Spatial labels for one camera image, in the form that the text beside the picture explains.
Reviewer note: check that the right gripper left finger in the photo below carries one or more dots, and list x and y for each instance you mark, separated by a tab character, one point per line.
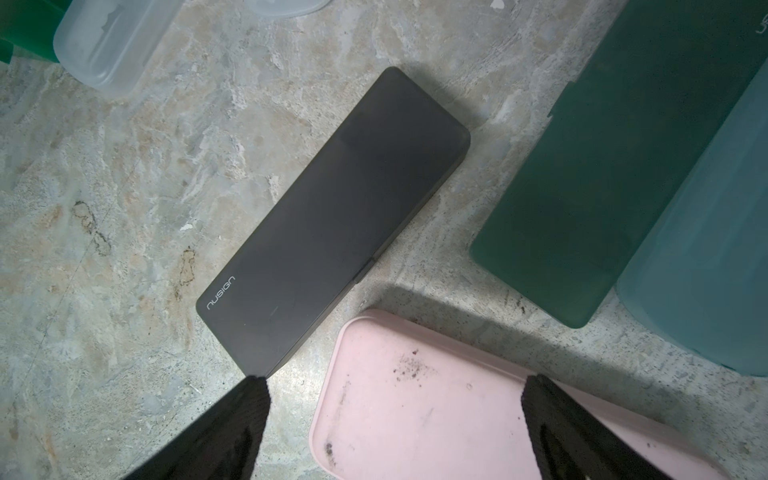
223	443

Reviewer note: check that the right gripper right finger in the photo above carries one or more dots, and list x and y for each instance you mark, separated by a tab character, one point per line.
570	443

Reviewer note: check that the black pencil case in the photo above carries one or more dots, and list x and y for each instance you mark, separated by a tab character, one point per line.
380	167

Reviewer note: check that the frosted clear pencil case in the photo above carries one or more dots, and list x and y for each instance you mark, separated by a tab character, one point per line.
106	44

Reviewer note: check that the green storage tray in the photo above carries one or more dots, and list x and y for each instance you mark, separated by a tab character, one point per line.
28	28

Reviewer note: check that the pink pencil case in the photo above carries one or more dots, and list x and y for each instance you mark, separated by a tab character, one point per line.
401	401

